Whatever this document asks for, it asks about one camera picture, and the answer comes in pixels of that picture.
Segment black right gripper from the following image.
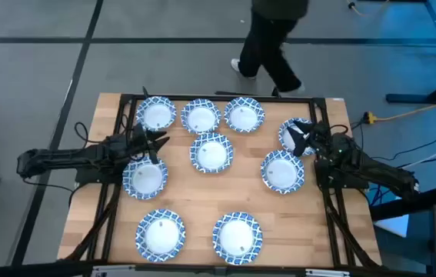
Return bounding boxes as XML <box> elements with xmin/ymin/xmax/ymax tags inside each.
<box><xmin>292</xmin><ymin>119</ymin><xmax>336</xmax><ymax>158</ymax></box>

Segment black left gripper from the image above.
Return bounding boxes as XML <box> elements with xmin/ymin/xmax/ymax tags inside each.
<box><xmin>123</xmin><ymin>122</ymin><xmax>171</xmax><ymax>165</ymax></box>

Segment person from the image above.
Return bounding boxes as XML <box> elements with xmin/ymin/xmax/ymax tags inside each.
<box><xmin>231</xmin><ymin>0</ymin><xmax>311</xmax><ymax>97</ymax></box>

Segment black beam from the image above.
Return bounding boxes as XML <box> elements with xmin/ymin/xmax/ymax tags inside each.
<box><xmin>369</xmin><ymin>185</ymin><xmax>436</xmax><ymax>222</ymax></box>

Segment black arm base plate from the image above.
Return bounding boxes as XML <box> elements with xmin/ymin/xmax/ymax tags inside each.
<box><xmin>315</xmin><ymin>157</ymin><xmax>370</xmax><ymax>190</ymax></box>
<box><xmin>74</xmin><ymin>168</ymin><xmax>130</xmax><ymax>185</ymax></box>

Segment yellow extension cord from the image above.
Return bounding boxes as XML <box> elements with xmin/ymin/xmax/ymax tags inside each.
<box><xmin>363</xmin><ymin>94</ymin><xmax>436</xmax><ymax>125</ymax></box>

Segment black desk leg frame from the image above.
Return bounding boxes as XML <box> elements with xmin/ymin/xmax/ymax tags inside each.
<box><xmin>385</xmin><ymin>0</ymin><xmax>436</xmax><ymax>105</ymax></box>

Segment white cable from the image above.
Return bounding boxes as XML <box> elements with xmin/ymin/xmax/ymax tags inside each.
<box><xmin>398</xmin><ymin>136</ymin><xmax>436</xmax><ymax>170</ymax></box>

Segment silver bracket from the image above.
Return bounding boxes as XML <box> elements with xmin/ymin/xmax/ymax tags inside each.
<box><xmin>305</xmin><ymin>268</ymin><xmax>351</xmax><ymax>277</ymax></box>
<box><xmin>90</xmin><ymin>264</ymin><xmax>138</xmax><ymax>277</ymax></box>

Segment yellow cable with black plug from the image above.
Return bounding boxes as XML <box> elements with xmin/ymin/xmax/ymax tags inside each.
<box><xmin>346</xmin><ymin>0</ymin><xmax>391</xmax><ymax>17</ymax></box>

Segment black camera mount rail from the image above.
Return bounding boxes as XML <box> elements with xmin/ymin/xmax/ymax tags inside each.
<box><xmin>0</xmin><ymin>260</ymin><xmax>436</xmax><ymax>277</ymax></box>

